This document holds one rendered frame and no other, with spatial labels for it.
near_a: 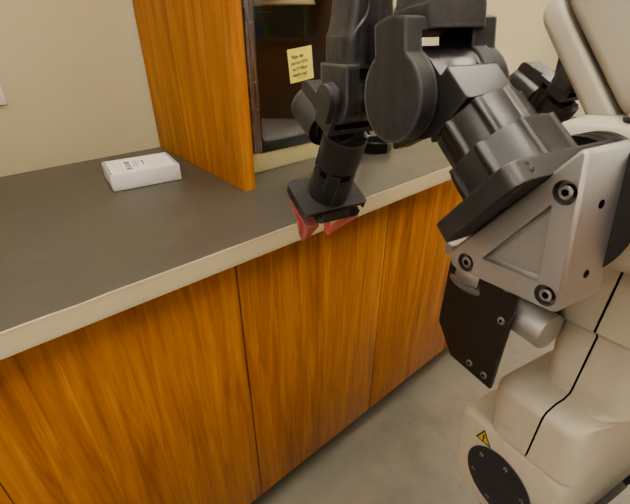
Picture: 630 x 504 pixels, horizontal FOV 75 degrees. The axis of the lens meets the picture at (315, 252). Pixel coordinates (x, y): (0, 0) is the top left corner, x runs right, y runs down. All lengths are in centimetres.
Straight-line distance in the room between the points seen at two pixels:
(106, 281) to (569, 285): 61
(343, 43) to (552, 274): 30
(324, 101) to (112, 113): 97
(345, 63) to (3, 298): 58
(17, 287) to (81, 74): 73
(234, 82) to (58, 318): 55
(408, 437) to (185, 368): 97
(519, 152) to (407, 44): 12
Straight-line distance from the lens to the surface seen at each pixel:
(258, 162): 108
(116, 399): 84
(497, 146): 32
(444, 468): 158
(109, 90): 136
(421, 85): 35
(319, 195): 57
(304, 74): 112
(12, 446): 84
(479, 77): 36
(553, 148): 33
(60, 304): 69
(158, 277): 69
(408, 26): 36
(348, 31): 47
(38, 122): 133
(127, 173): 105
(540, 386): 60
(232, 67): 91
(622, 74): 44
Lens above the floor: 130
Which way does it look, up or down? 30 degrees down
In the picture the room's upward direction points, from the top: straight up
